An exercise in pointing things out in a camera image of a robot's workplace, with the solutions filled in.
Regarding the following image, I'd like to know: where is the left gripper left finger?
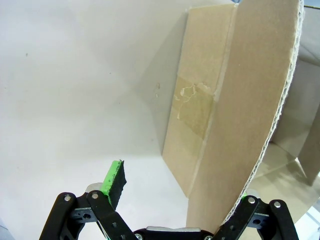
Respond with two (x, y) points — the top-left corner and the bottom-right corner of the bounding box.
(38, 159), (138, 240)

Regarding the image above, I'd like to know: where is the large brown cardboard box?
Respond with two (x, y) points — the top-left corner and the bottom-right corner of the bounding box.
(161, 0), (320, 235)

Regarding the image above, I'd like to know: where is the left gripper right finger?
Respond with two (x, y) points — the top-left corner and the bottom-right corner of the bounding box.
(216, 191), (301, 240)

